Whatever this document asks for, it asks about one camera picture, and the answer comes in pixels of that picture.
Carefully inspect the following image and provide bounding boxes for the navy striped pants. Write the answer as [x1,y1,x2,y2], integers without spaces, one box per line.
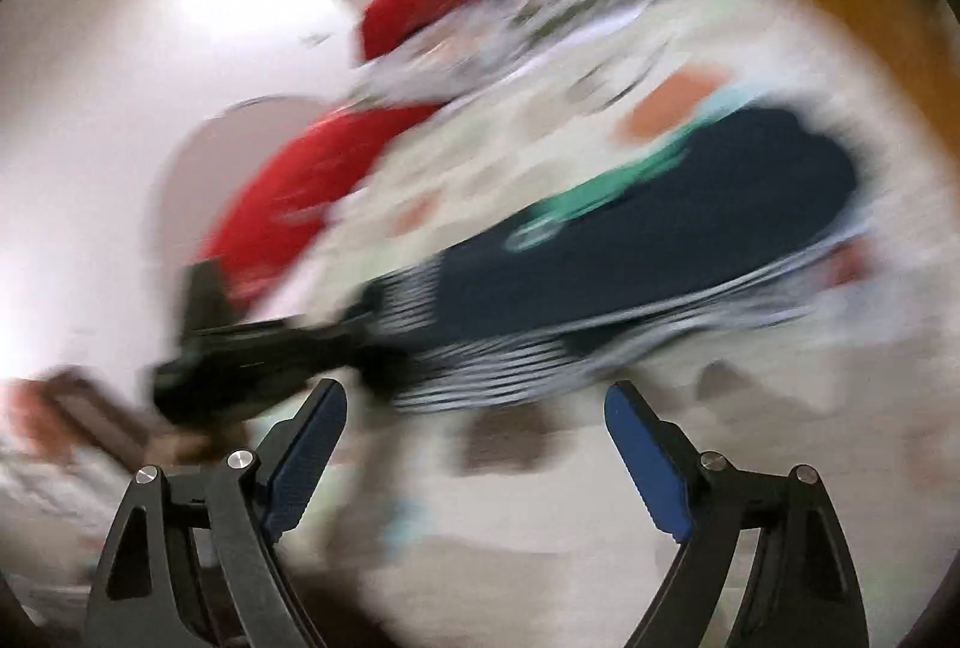
[356,107,861,411]

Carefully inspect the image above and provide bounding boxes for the heart patterned quilt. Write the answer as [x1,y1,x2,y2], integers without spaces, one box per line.
[285,0,958,646]

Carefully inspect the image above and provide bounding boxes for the red pillow near headboard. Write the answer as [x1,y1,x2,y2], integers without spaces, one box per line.
[199,104,439,313]

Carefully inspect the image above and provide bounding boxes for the pink round headboard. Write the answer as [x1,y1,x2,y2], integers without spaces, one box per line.
[149,95,329,272]

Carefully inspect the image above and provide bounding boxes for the grey floral pillow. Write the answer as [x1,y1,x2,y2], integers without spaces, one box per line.
[350,1,534,107]

